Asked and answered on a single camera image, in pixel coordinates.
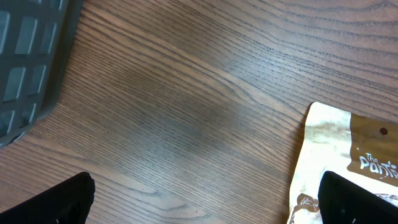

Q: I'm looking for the brown snack pouch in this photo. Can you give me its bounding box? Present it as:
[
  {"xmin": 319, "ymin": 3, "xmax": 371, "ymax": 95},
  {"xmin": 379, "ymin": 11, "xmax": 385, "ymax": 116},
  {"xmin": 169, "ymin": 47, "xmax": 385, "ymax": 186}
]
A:
[{"xmin": 288, "ymin": 102, "xmax": 397, "ymax": 223}]

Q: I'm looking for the dark grey mesh basket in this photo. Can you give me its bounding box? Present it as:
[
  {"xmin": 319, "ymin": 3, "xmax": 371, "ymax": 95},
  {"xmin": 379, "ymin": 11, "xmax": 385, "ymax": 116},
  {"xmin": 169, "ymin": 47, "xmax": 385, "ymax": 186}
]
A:
[{"xmin": 1, "ymin": 0, "xmax": 84, "ymax": 147}]

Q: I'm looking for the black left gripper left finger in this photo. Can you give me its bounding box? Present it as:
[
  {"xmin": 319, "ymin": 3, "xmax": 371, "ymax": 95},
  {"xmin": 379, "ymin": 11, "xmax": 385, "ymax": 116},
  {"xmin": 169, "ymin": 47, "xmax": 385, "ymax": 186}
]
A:
[{"xmin": 1, "ymin": 172, "xmax": 95, "ymax": 224}]

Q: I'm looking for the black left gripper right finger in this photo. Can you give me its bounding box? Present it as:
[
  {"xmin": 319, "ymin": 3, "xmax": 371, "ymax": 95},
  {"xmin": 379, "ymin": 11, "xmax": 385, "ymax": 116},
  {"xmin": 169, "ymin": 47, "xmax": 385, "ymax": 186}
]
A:
[{"xmin": 318, "ymin": 171, "xmax": 397, "ymax": 224}]

